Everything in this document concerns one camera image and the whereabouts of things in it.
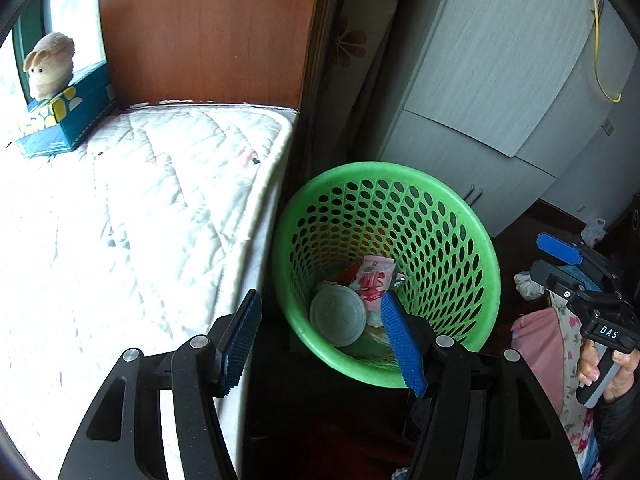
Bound yellow cable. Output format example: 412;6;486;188
589;0;624;104

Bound brown wooden headboard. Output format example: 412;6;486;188
98;0;327;112

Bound person's right hand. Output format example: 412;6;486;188
575;341;640;402

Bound person's right forearm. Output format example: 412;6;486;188
591;380;640;466

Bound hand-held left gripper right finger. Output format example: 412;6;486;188
379;291;584;480

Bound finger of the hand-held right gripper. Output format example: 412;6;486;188
536;231;584;267
530;259;589;302

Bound crumpled white tissue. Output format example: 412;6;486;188
514;270;549;302

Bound pink floral cloth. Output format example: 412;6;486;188
510;294;602;478

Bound white plastic bag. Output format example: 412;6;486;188
581;218;609;247

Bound pink snack wrapper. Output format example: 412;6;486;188
351;254;399;312

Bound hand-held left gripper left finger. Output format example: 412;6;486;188
57;289;264;480

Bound clear round plastic cup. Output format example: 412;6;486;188
308;283;369;347

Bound beige plush toy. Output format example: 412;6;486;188
22;32;76;102

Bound grey wardrobe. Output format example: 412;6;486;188
374;0;640;242

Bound green plastic basket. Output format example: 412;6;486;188
272;161;502;390

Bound blue dotted tissue box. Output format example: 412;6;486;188
14;59;119;159

